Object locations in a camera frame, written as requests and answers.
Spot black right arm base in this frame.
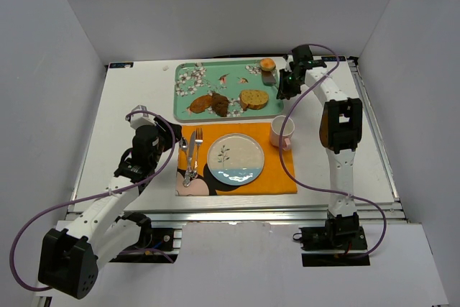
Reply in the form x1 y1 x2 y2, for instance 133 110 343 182
293 213 370 267

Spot brown croissant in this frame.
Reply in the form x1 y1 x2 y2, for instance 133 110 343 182
188 95 212 114

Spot ceramic plate with plant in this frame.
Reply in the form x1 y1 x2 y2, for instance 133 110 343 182
206 133 265 186

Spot silver spoon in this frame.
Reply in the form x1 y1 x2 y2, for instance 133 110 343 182
180 137 190 188

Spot silver knife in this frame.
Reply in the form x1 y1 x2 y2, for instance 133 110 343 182
183 131 196 187

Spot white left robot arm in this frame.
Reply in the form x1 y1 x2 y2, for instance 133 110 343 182
38 106 182 299

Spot silver fork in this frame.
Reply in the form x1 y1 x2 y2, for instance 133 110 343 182
193 127 203 178

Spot small round bun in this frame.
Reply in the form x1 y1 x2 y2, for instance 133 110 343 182
259 58 276 72

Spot metal cake server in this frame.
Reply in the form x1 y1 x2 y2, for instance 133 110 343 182
261 69 278 88

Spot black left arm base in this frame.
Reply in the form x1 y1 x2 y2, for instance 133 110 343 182
111 211 179 264

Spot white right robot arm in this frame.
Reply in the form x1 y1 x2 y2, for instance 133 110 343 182
277 45 363 248

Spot pink mug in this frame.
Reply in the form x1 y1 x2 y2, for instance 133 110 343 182
270 115 295 151

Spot left blue table label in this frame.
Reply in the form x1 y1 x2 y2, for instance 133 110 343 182
109 62 134 69

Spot blue table label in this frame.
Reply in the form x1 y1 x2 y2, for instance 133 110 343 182
109 62 134 69
321 55 346 62

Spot orange cartoon placemat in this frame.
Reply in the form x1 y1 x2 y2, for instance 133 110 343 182
176 122 298 196

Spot dark chocolate pastry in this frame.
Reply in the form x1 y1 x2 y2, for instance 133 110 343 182
211 93 229 117

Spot green floral tray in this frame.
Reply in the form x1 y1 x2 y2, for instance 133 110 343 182
173 59 284 122

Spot sliced bread loaf piece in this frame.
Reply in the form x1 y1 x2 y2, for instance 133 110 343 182
239 90 269 111

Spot right blue table label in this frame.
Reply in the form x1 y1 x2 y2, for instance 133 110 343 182
321 55 346 62

